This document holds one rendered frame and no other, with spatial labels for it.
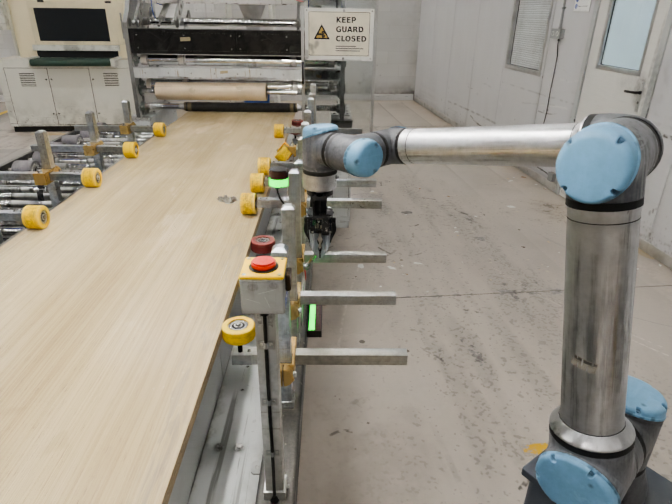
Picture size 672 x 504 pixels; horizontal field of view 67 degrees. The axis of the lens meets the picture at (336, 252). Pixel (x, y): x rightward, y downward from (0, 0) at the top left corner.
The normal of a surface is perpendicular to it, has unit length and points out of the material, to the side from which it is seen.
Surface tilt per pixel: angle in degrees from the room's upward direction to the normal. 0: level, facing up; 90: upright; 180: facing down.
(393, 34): 90
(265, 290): 90
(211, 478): 0
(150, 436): 0
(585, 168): 82
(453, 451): 0
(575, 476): 95
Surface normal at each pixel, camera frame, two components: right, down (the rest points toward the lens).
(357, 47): 0.01, 0.44
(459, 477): 0.01, -0.90
